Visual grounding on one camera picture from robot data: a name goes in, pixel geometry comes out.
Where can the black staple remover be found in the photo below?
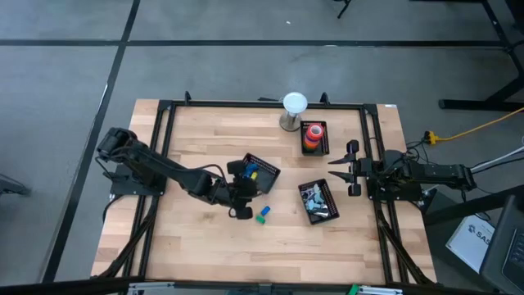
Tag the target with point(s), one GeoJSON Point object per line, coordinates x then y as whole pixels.
{"type": "Point", "coordinates": [306, 195]}

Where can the purple tape roll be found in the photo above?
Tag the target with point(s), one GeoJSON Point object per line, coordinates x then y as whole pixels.
{"type": "Point", "coordinates": [308, 139]}

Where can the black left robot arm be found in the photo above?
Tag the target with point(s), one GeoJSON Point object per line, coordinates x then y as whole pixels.
{"type": "Point", "coordinates": [163, 166]}

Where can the pink tape roll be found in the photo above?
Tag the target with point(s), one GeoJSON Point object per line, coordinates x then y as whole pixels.
{"type": "Point", "coordinates": [306, 142]}

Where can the yellow stapler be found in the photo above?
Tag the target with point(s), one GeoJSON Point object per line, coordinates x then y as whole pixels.
{"type": "Point", "coordinates": [254, 176]}

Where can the green stapler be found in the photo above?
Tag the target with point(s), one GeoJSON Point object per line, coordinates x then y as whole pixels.
{"type": "Point", "coordinates": [260, 219]}

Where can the black stand foot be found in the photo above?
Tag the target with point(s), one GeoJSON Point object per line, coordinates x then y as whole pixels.
{"type": "Point", "coordinates": [12, 188]}

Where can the black slotted plastic basket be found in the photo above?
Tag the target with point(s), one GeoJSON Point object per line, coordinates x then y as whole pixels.
{"type": "Point", "coordinates": [333, 205]}
{"type": "Point", "coordinates": [326, 143]}
{"type": "Point", "coordinates": [268, 172]}

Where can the black aluminium table frame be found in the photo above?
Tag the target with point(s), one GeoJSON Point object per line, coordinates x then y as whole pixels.
{"type": "Point", "coordinates": [229, 104]}

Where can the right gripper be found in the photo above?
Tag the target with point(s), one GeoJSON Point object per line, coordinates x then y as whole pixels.
{"type": "Point", "coordinates": [360, 168]}

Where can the black tripod foot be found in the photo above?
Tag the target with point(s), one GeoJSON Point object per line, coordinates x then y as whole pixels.
{"type": "Point", "coordinates": [344, 8]}

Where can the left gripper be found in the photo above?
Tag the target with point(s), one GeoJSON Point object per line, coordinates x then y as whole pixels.
{"type": "Point", "coordinates": [241, 192]}

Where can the red tape roll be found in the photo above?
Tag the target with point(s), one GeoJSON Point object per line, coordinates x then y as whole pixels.
{"type": "Point", "coordinates": [309, 131]}

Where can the white printed box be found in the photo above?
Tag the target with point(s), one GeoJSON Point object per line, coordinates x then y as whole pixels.
{"type": "Point", "coordinates": [466, 246]}

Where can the black desk leg frame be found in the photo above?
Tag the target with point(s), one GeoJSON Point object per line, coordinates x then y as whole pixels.
{"type": "Point", "coordinates": [483, 104]}

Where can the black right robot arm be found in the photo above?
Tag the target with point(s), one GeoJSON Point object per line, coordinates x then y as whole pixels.
{"type": "Point", "coordinates": [442, 172]}

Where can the small green object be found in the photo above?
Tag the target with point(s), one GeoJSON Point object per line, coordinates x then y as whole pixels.
{"type": "Point", "coordinates": [353, 289]}

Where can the green tape roll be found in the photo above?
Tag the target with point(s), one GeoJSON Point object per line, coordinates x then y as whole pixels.
{"type": "Point", "coordinates": [308, 150]}

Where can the orange tape roll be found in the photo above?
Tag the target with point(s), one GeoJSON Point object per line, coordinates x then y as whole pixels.
{"type": "Point", "coordinates": [309, 145]}

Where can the grey laptop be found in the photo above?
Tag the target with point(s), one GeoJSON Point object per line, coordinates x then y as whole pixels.
{"type": "Point", "coordinates": [503, 254]}

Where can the silver aluminium bracket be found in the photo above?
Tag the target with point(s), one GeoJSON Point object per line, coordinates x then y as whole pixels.
{"type": "Point", "coordinates": [151, 288]}
{"type": "Point", "coordinates": [380, 290]}

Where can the black desk beam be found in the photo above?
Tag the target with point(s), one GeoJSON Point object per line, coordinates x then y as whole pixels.
{"type": "Point", "coordinates": [471, 207]}

